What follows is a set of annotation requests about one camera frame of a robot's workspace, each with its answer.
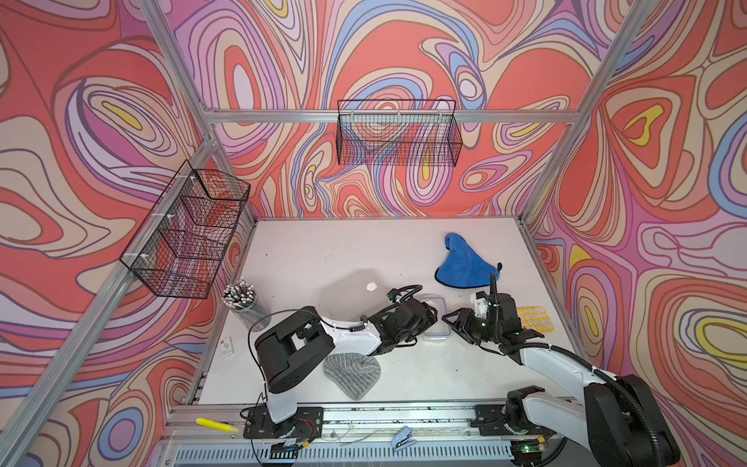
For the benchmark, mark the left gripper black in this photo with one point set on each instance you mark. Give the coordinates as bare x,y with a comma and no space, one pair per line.
429,317

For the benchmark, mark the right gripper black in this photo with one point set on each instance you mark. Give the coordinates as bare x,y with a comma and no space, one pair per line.
463,322

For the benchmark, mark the small blue-rimmed lunch box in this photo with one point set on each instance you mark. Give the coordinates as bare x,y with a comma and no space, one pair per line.
440,331

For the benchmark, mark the blue microfiber cloth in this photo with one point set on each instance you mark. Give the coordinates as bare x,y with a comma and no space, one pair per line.
464,268

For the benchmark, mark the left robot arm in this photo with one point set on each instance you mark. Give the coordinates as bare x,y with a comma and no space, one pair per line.
291,350

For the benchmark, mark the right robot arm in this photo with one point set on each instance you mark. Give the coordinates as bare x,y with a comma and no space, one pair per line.
617,419

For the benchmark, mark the large clear lunch box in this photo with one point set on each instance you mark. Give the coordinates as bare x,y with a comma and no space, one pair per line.
363,292

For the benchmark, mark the grey striped cloth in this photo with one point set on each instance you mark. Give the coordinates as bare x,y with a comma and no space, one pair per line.
355,374

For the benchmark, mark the yellow perforated tray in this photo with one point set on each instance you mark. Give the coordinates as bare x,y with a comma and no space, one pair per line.
535,318

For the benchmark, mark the cup of pens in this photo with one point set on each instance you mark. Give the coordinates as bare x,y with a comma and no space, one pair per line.
243,299

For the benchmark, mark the small white card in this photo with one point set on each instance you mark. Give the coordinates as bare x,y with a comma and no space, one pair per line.
226,347

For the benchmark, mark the yellow highlighter marker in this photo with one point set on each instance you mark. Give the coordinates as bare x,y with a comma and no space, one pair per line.
217,426

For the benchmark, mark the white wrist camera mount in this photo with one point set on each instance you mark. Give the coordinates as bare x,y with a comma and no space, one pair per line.
480,304

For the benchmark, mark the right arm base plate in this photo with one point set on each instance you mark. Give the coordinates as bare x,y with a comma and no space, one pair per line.
494,420

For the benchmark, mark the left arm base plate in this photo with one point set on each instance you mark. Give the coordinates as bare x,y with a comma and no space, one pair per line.
304,425

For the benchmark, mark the back wall wire basket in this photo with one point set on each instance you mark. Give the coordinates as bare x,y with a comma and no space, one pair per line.
398,132

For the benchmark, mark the wall wire basket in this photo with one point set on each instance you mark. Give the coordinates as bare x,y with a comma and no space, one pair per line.
179,249
398,132

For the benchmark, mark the left wall wire basket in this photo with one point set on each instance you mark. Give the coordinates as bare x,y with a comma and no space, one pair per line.
179,249

